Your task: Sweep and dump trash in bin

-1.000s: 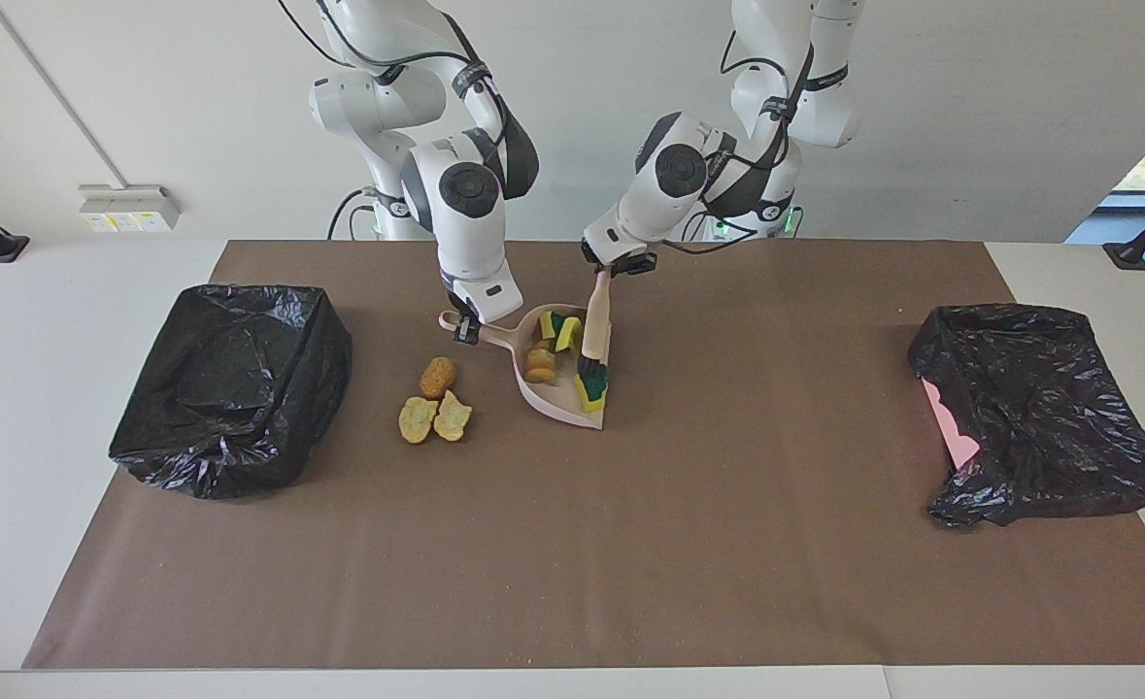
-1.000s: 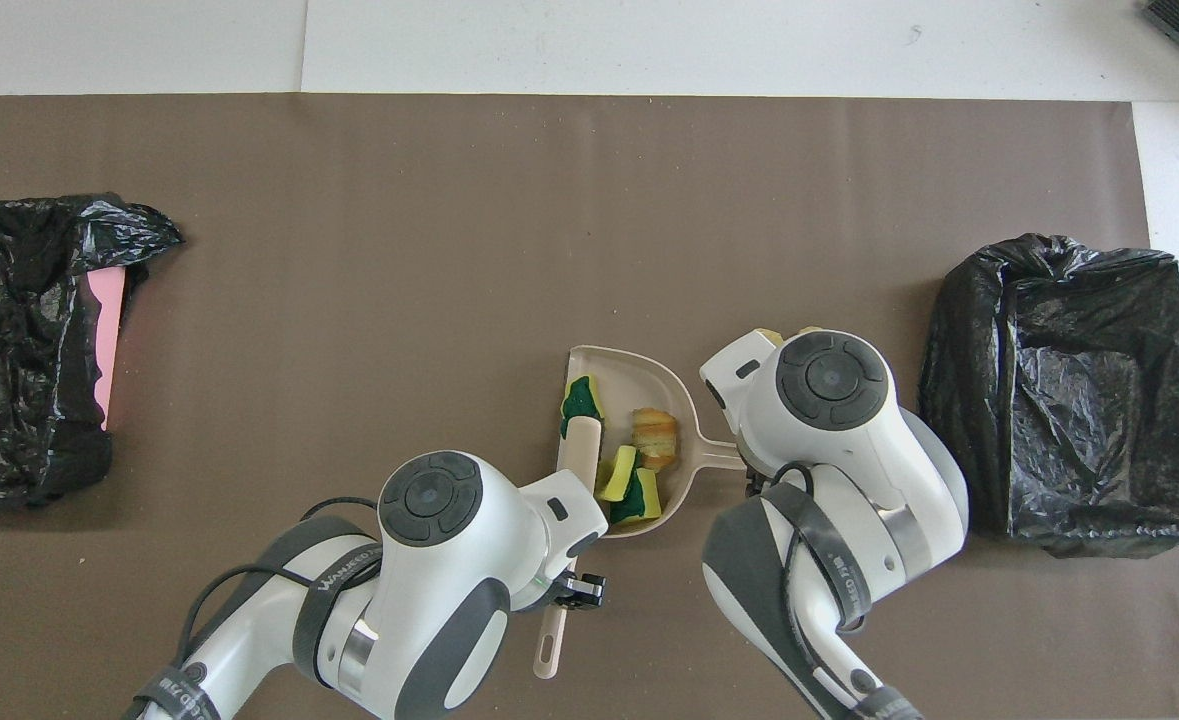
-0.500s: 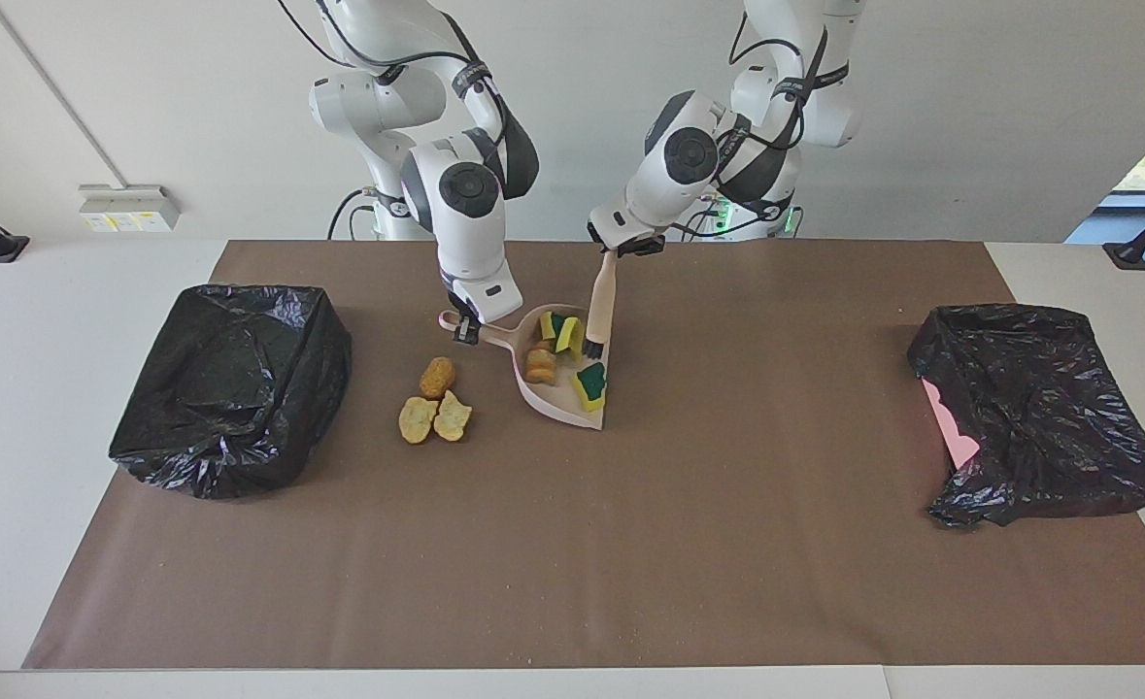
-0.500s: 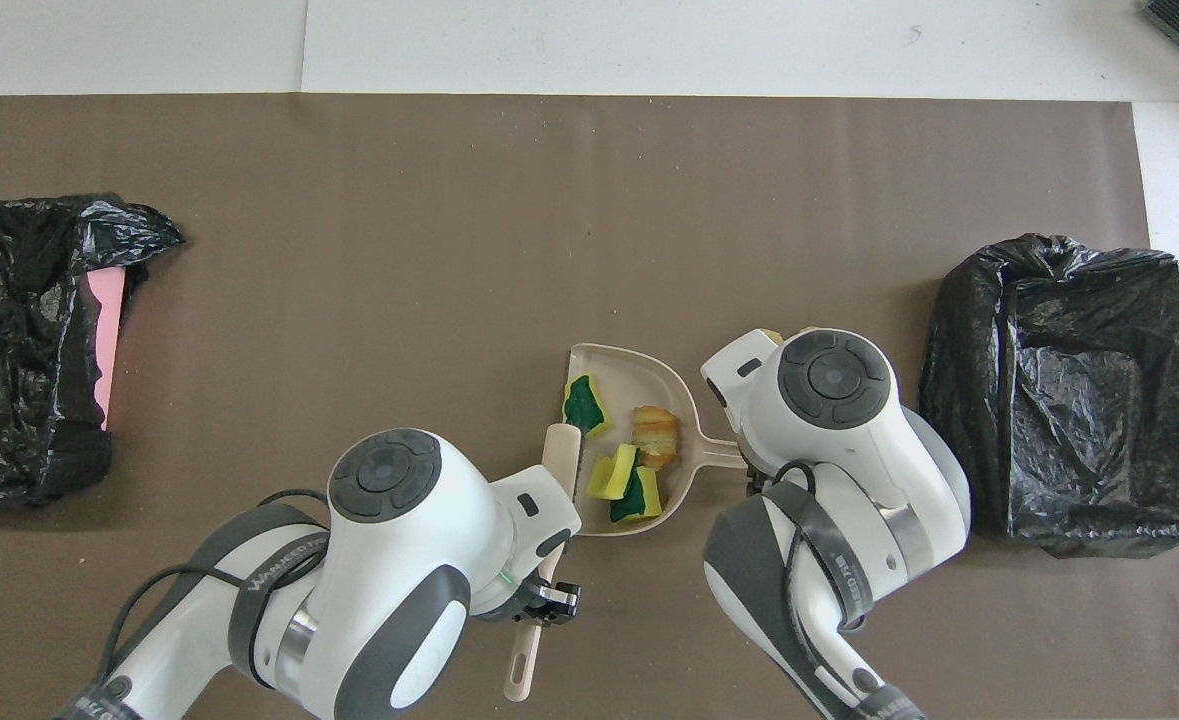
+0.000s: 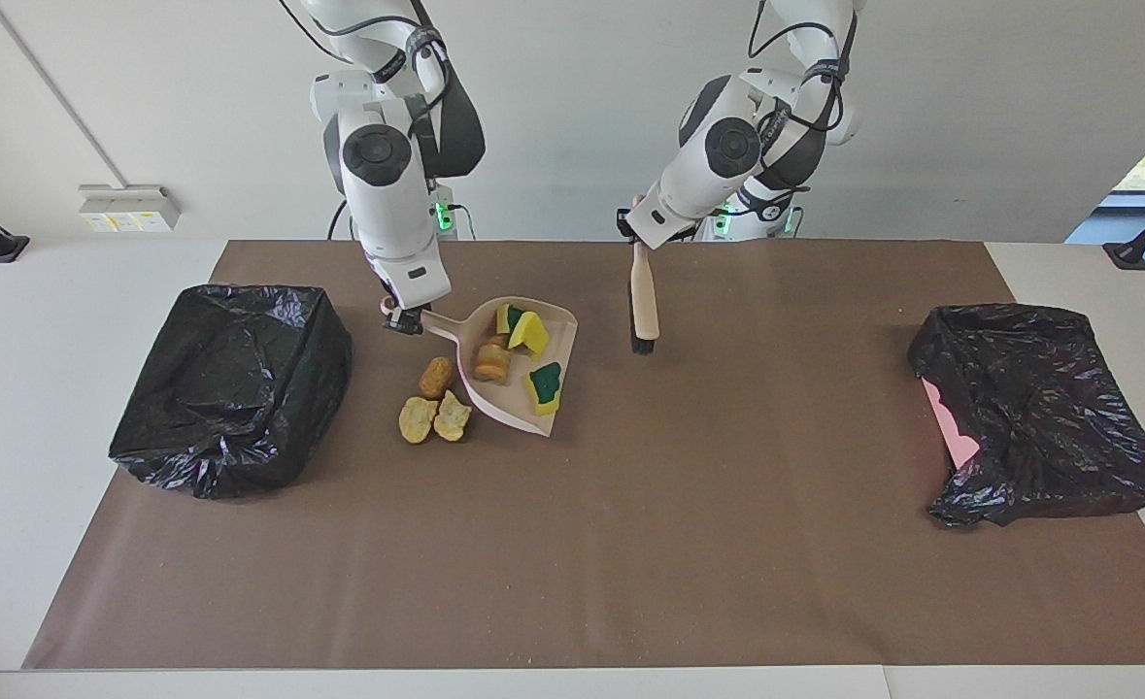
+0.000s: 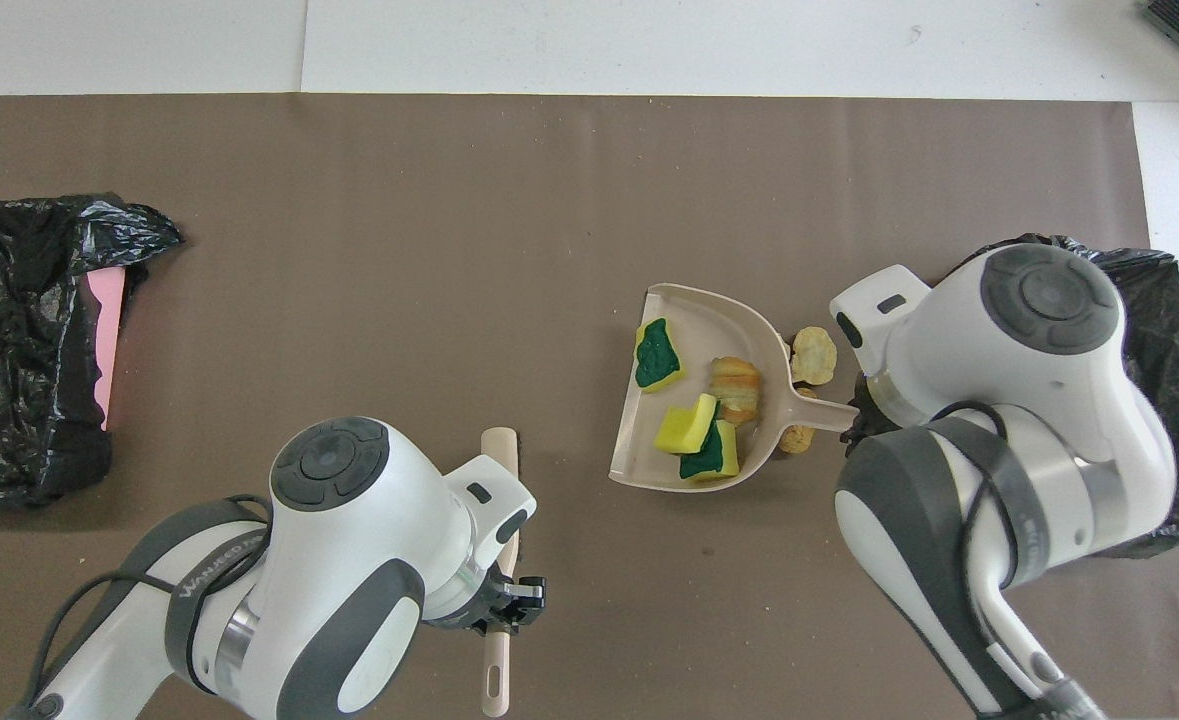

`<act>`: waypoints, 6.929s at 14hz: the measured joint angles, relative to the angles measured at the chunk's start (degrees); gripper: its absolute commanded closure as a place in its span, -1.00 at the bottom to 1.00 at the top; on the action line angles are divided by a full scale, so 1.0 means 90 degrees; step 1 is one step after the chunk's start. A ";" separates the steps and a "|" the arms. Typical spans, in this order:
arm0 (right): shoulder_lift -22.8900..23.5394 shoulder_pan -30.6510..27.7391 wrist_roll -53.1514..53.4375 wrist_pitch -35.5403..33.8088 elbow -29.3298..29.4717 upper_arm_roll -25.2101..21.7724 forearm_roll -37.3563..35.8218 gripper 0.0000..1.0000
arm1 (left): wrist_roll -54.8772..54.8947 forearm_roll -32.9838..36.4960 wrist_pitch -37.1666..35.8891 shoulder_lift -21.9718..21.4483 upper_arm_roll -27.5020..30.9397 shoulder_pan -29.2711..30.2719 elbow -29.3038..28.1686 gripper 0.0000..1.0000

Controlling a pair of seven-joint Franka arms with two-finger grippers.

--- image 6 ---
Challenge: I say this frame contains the notched yellow sponge piece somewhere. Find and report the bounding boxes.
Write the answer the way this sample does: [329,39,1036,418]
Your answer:
[634,318,685,393]

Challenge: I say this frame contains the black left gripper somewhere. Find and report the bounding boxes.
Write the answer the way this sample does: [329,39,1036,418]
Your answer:
[427,570,548,637]

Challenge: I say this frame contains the rounded fried bread piece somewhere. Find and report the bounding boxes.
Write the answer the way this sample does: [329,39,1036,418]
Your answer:
[790,326,838,387]

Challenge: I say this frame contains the pale pink plastic dustpan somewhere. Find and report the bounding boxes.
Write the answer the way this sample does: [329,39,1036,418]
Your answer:
[608,283,860,493]

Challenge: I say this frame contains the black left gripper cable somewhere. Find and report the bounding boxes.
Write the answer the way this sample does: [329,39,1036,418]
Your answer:
[9,495,270,716]

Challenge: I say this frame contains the small yellow sponge piece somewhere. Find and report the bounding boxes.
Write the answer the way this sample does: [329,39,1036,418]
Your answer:
[654,393,720,453]

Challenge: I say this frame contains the pale bread chunk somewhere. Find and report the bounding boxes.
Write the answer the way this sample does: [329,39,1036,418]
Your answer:
[709,356,763,424]

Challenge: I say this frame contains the yellow green sponge piece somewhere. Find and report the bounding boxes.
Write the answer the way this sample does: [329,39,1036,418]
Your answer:
[679,420,740,483]

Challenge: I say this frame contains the pink plastic bin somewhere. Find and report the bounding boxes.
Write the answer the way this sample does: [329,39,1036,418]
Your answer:
[82,267,127,432]

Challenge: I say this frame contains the brown paper table mat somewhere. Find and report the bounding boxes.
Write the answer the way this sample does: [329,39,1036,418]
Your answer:
[0,94,1179,720]

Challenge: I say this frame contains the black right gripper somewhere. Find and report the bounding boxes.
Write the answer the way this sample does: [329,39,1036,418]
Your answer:
[843,377,896,447]

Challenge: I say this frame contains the crumpled black trash bag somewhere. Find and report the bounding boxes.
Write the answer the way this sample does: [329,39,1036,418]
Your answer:
[0,193,186,509]

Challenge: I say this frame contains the beige hand brush black bristles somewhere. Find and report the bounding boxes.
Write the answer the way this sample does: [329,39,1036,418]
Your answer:
[480,427,520,718]

